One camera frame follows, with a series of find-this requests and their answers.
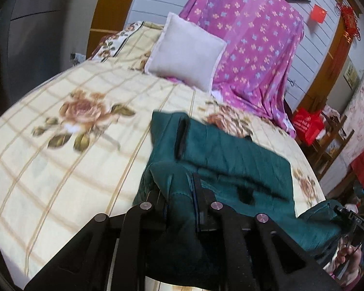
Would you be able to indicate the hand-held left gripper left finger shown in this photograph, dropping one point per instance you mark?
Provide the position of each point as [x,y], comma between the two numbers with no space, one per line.
[157,215]

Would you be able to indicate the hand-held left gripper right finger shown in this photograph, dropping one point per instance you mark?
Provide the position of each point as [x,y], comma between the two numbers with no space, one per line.
[200,200]

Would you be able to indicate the dark green quilted coat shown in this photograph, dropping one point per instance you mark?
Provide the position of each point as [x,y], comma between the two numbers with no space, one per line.
[230,157]

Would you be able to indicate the person's right hand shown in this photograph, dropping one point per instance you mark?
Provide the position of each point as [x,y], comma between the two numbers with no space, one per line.
[348,263]

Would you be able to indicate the wooden chair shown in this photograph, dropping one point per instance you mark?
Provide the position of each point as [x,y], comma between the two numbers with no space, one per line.
[330,148]

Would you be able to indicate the red paper bag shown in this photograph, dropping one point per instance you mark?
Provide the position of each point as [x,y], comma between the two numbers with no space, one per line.
[308,125]

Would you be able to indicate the pale floral mattress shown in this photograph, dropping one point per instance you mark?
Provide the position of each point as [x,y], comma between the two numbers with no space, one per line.
[362,112]

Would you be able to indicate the bed with floral plaid sheet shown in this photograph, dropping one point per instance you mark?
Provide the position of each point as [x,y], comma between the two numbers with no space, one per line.
[63,157]

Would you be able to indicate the white square pillow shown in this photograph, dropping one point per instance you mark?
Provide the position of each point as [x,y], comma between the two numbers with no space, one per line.
[186,51]

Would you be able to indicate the purple floral cloth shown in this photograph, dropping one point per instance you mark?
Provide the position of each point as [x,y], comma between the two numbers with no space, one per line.
[254,51]

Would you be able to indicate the floral folded quilt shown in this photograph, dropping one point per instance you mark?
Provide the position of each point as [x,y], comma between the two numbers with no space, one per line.
[121,42]

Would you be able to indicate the red knot ornament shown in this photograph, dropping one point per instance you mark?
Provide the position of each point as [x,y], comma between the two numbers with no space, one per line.
[350,21]

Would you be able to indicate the small red flag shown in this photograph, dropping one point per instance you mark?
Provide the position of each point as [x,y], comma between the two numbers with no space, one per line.
[318,13]

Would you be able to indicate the grey wardrobe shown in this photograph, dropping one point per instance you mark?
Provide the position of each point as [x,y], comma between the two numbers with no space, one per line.
[42,21]

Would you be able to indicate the white wall sign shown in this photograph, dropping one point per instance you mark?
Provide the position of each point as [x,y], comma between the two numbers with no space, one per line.
[351,75]

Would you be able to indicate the white wall socket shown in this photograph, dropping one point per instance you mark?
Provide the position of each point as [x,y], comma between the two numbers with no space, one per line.
[75,58]

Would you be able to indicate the wooden door frame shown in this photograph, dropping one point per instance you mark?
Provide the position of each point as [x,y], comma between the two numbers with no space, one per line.
[109,12]

